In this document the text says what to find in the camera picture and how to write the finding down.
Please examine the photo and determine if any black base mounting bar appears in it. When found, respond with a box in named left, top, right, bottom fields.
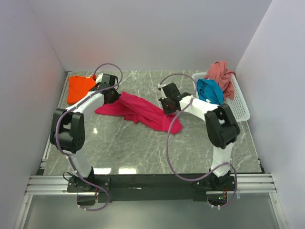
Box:
left=67, top=173, right=236, bottom=206

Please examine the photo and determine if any magenta t shirt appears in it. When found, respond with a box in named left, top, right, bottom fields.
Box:
left=95, top=91, right=175, bottom=132

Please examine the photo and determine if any white plastic basket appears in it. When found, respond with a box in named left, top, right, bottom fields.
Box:
left=192, top=72, right=250, bottom=122

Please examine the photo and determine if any salmon pink t shirt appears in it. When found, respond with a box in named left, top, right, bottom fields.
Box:
left=204, top=61, right=237, bottom=100

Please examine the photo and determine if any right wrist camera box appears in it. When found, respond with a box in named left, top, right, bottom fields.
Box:
left=157, top=84, right=165, bottom=91

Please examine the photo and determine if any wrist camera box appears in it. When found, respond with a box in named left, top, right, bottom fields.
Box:
left=157, top=84, right=165, bottom=91
left=94, top=73, right=103, bottom=83

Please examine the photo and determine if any folded orange t shirt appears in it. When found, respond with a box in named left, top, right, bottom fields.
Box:
left=66, top=75, right=96, bottom=105

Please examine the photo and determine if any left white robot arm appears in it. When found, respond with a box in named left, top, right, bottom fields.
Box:
left=50, top=73, right=121, bottom=192

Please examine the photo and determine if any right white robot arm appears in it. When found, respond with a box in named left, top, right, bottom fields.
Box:
left=158, top=83, right=240, bottom=190

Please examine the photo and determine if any teal blue t shirt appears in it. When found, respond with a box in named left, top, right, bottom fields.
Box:
left=196, top=79, right=224, bottom=105

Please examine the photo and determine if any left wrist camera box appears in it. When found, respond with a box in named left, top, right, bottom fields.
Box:
left=94, top=73, right=103, bottom=83

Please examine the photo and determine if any aluminium frame rail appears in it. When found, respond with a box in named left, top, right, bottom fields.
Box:
left=25, top=175, right=68, bottom=195

